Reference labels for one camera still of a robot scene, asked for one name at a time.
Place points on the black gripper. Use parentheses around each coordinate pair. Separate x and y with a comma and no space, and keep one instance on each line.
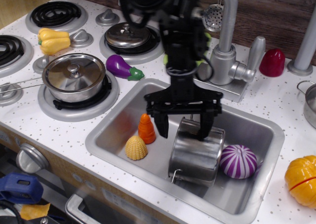
(183,96)

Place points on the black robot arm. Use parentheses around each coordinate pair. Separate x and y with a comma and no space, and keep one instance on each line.
(184,42)

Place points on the silver toy sink basin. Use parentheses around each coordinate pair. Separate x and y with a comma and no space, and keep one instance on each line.
(228,200)

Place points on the steel pot with lid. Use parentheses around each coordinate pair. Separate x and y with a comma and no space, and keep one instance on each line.
(74,77)

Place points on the orange toy carrot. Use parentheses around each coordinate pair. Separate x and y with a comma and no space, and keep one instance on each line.
(146,129)

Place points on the yellow toy corn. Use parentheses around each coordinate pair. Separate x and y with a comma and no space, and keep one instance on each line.
(135,148)

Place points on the silver toy faucet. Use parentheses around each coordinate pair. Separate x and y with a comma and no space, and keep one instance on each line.
(230,76)

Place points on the purple striped toy onion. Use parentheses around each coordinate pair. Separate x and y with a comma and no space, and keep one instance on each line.
(238,162)

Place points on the green plastic cutting board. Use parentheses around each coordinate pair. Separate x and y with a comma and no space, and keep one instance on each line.
(208,37)

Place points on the purple toy eggplant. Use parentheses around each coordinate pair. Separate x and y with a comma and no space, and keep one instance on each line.
(119,68)

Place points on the red toy pepper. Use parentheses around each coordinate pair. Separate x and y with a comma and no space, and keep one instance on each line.
(273,63)

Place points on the steel lid on burner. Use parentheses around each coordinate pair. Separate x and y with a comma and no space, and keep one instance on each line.
(122,35)

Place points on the hanging steel strainer ladle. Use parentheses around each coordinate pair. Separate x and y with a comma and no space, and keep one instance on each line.
(212,17)

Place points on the grey stove knob top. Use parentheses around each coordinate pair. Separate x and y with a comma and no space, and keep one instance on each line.
(107,18)

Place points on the grey stove knob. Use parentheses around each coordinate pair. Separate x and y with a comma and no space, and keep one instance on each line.
(10,94)
(40,63)
(81,39)
(107,18)

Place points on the orange toy pumpkin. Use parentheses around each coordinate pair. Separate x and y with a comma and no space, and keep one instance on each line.
(300,178)

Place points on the grey stove knob middle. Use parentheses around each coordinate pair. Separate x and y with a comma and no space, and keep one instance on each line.
(81,39)

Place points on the grey pole with base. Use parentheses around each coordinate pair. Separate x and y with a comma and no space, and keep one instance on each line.
(302,64)

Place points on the yellow toy bell pepper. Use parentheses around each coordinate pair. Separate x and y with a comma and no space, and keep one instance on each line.
(52,41)

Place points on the grey stove knob left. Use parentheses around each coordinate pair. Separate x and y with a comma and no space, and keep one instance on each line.
(40,63)

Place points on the silver oven dial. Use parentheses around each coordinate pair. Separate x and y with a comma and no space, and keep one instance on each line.
(30,160)

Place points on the grey stove knob front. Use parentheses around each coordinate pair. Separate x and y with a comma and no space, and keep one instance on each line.
(10,94)

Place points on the blue clamp tool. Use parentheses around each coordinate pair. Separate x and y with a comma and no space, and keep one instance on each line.
(20,189)

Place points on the far left black burner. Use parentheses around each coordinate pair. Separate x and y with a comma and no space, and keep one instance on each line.
(15,54)

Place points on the yellow cloth piece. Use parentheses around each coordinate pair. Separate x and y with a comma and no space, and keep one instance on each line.
(34,211)

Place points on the silver oven door handle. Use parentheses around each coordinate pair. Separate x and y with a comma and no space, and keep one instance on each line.
(77,210)

